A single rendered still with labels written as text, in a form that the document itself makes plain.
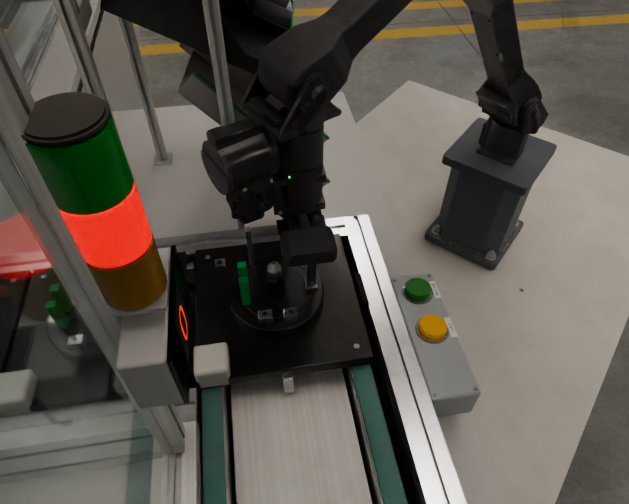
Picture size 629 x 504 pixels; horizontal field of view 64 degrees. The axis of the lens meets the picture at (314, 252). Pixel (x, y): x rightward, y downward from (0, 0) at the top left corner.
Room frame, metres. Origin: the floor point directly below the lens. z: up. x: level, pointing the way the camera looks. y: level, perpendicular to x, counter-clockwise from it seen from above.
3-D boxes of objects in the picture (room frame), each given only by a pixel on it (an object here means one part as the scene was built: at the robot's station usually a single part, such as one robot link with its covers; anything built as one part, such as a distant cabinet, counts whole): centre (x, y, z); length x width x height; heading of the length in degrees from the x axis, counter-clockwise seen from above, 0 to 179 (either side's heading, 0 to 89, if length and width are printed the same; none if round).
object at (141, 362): (0.25, 0.14, 1.29); 0.12 x 0.05 x 0.25; 9
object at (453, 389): (0.40, -0.17, 0.93); 0.21 x 0.07 x 0.06; 9
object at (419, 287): (0.47, -0.16, 0.96); 0.04 x 0.04 x 0.02
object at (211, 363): (0.34, 0.14, 0.97); 0.05 x 0.05 x 0.04; 9
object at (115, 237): (0.25, 0.14, 1.33); 0.05 x 0.05 x 0.05
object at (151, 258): (0.25, 0.14, 1.28); 0.05 x 0.05 x 0.05
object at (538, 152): (0.70, -0.32, 0.96); 0.15 x 0.15 x 0.20; 53
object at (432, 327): (0.40, -0.17, 0.96); 0.04 x 0.04 x 0.02
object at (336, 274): (0.45, 0.06, 0.96); 0.24 x 0.24 x 0.02; 9
